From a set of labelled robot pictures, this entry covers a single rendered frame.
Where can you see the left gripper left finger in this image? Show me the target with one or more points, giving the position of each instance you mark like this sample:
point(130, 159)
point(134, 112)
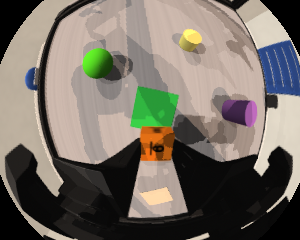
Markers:
point(114, 177)

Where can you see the beige flat square pad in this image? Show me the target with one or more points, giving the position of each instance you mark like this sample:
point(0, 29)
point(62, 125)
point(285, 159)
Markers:
point(157, 196)

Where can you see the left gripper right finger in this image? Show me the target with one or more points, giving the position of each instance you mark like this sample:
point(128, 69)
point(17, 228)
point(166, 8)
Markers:
point(201, 177)

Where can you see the yellow cylinder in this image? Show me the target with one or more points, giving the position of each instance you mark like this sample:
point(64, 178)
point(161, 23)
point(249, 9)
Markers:
point(190, 40)

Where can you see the green rectangle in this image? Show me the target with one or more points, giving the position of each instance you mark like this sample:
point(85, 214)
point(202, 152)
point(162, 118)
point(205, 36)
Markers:
point(153, 108)

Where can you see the purple cylinder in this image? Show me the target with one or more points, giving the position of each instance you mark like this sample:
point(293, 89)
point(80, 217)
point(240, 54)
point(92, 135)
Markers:
point(243, 112)

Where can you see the green ball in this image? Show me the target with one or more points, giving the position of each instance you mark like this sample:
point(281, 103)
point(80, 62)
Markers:
point(97, 63)

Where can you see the orange block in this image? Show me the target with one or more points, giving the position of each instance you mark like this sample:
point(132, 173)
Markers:
point(156, 143)

